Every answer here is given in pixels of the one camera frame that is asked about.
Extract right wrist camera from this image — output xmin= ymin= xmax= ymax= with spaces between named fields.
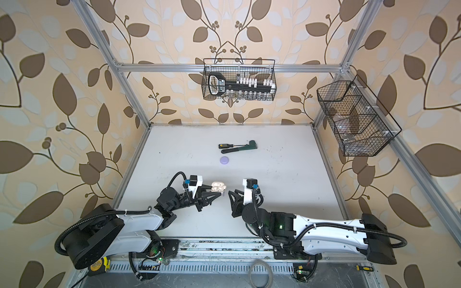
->
xmin=243 ymin=178 xmax=258 ymax=205

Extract yellow tape measure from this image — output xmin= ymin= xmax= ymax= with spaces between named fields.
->
xmin=88 ymin=257 xmax=110 ymax=277

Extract black tool set in basket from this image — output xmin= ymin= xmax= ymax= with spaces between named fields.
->
xmin=204 ymin=72 xmax=277 ymax=98

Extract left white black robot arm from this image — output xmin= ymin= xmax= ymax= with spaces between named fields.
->
xmin=54 ymin=172 xmax=226 ymax=270

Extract back wire basket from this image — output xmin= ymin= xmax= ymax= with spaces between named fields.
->
xmin=201 ymin=57 xmax=277 ymax=102

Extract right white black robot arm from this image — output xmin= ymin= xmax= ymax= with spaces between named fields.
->
xmin=228 ymin=189 xmax=408 ymax=265

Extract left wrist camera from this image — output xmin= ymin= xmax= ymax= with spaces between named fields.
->
xmin=183 ymin=175 xmax=203 ymax=199

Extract purple round earbud case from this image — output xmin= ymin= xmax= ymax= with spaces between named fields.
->
xmin=220 ymin=156 xmax=229 ymax=165

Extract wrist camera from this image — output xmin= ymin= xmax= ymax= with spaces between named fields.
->
xmin=183 ymin=175 xmax=203 ymax=199
xmin=243 ymin=178 xmax=258 ymax=205

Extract small yellow black screwdriver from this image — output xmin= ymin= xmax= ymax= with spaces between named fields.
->
xmin=356 ymin=265 xmax=374 ymax=272

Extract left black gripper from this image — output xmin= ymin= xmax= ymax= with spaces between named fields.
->
xmin=169 ymin=185 xmax=220 ymax=214

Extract white earbud charging case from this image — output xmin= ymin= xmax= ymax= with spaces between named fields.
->
xmin=211 ymin=181 xmax=226 ymax=193

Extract green handled tool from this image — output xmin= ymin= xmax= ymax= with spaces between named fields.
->
xmin=220 ymin=140 xmax=258 ymax=154

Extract side wire basket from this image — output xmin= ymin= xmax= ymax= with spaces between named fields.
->
xmin=316 ymin=76 xmax=402 ymax=157

